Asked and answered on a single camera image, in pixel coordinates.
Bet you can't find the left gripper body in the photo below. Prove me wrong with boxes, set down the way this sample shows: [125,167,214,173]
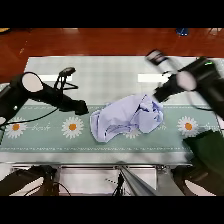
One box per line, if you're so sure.
[59,96,90,116]

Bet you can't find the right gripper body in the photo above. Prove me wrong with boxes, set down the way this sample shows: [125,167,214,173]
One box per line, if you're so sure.
[152,73,179,104]

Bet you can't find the light blue shirt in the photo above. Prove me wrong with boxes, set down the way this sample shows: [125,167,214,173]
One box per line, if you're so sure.
[89,93,165,144]

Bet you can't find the dark green garment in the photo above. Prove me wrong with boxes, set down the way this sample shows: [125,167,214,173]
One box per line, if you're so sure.
[182,129,224,188]

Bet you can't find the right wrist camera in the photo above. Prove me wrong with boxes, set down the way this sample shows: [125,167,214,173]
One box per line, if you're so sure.
[145,49,178,74]

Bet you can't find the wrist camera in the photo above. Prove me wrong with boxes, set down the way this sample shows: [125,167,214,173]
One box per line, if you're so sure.
[145,49,178,74]
[53,66,80,92]

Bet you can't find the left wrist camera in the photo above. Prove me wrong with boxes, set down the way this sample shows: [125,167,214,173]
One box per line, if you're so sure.
[53,66,80,92]

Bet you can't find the black cable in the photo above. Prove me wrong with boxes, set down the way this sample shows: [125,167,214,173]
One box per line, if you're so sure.
[112,172,126,197]
[0,107,60,130]

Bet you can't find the silver frame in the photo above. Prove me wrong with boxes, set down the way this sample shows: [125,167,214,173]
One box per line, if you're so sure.
[9,161,195,197]

